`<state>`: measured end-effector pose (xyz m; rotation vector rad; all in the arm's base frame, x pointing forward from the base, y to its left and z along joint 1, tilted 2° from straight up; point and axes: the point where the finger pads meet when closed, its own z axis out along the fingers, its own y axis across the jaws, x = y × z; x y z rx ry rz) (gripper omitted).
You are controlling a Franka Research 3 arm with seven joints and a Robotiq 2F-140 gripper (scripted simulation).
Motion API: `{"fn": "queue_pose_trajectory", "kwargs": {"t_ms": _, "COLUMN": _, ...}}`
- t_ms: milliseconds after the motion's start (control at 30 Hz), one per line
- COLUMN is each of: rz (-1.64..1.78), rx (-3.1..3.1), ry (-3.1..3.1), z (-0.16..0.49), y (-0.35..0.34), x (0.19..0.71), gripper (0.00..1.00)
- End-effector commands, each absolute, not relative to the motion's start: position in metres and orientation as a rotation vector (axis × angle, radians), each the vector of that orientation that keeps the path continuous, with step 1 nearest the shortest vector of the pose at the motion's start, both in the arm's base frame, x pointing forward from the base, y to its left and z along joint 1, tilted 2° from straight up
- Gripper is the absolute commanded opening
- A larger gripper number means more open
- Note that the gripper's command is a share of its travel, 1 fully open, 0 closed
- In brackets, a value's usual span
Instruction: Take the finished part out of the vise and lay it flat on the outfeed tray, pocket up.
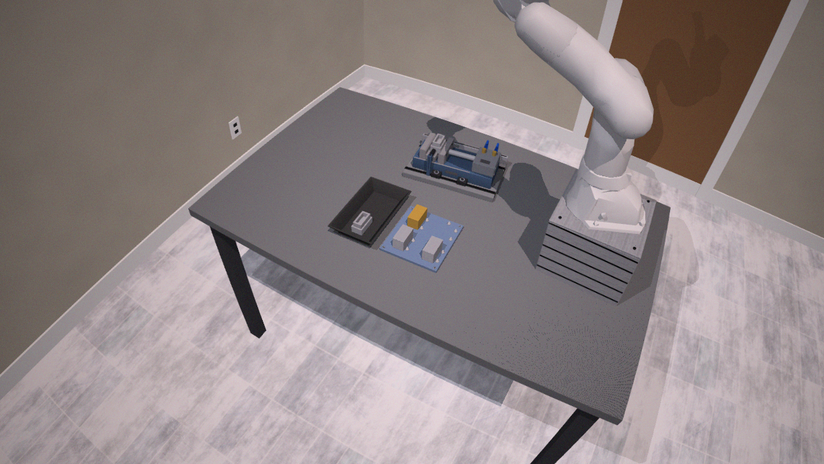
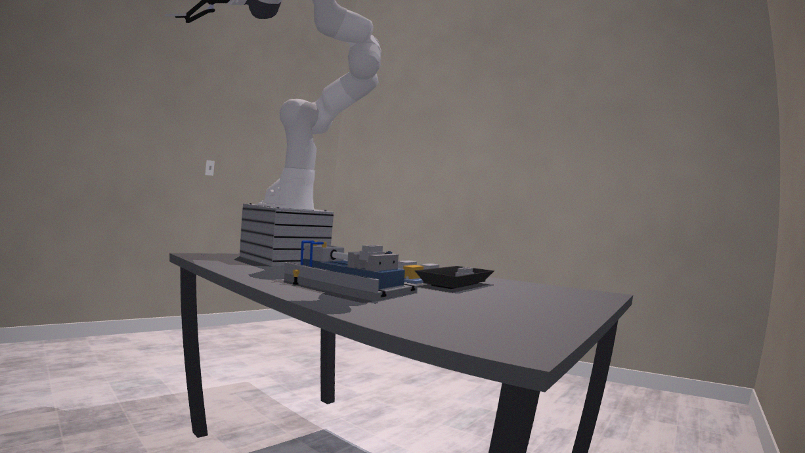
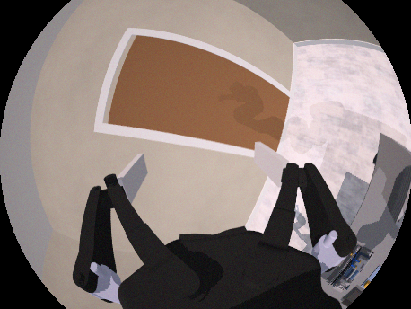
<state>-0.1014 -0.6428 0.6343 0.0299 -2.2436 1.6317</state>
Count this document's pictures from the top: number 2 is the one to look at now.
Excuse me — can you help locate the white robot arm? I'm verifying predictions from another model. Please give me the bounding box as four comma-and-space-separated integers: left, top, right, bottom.
228, 0, 381, 210

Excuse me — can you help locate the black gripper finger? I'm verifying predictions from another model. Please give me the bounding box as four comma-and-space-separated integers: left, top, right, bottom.
165, 0, 215, 23

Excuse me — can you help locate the orange-yellow rectangular block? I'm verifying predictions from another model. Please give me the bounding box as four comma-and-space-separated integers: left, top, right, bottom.
403, 265, 424, 279

